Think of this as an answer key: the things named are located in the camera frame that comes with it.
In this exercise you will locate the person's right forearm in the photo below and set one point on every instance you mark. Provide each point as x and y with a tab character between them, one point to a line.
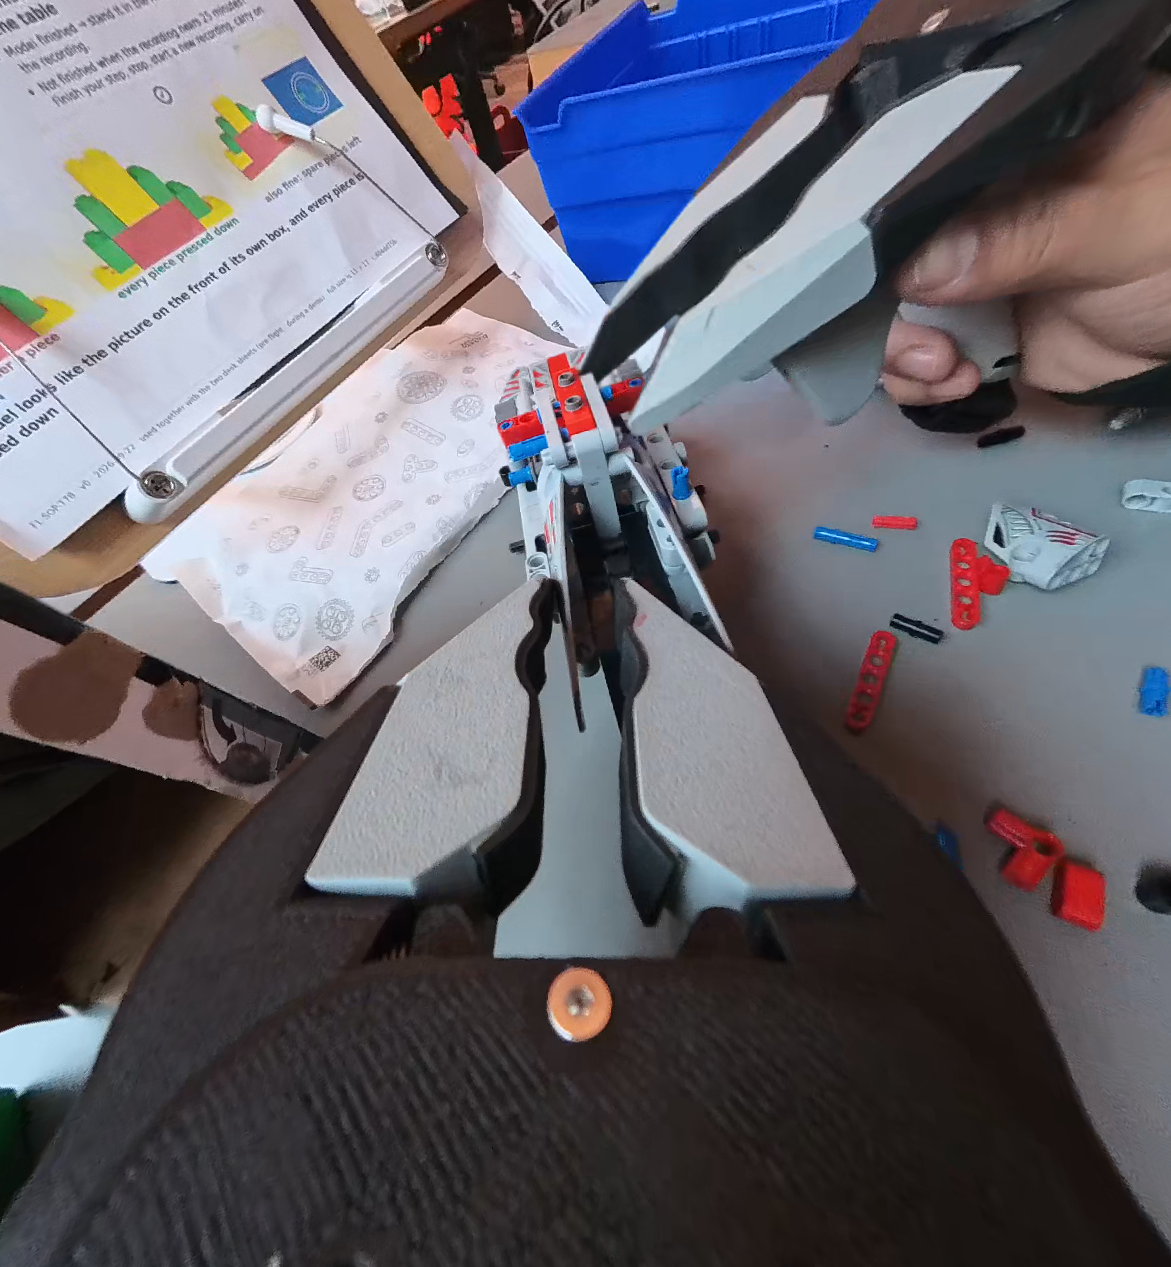
1170	387

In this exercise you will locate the brown instruction board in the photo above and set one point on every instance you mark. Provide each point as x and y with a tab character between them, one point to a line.
11	559

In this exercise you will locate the grey red brick vehicle model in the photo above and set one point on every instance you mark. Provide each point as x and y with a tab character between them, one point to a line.
585	452

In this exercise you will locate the thin red brick beam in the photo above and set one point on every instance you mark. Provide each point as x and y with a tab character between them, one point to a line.
894	522

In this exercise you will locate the red brick connector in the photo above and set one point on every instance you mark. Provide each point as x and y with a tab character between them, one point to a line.
1010	827
1078	897

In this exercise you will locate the long black brick beam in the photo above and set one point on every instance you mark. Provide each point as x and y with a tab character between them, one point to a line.
1001	437

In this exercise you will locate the small grey brick axle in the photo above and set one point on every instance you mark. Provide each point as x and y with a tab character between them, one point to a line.
1122	419

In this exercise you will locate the grey curved Lego panel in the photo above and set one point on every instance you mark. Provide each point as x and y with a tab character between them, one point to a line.
1040	559

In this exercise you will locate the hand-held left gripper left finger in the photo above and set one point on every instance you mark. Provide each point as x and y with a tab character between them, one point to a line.
426	782

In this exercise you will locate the printed white paper bag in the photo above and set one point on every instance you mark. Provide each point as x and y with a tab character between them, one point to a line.
367	515

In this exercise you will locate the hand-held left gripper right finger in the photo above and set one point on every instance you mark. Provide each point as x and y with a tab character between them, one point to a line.
734	782

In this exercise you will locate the white clip bar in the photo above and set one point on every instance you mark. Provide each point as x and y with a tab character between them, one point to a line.
289	396

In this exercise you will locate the red T-shaped brick beam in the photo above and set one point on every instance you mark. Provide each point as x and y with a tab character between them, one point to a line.
992	574

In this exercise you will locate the blue plastic bin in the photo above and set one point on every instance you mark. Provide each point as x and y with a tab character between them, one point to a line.
645	129

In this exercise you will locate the short red holed brick beam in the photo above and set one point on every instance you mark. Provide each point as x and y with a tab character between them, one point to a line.
854	693

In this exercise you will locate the white instruction sheet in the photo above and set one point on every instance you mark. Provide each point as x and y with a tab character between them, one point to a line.
248	288

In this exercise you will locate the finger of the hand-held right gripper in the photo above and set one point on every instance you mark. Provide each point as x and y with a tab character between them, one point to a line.
793	298
764	170

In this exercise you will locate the light grey brick beam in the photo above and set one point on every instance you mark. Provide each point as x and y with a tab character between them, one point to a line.
1140	488

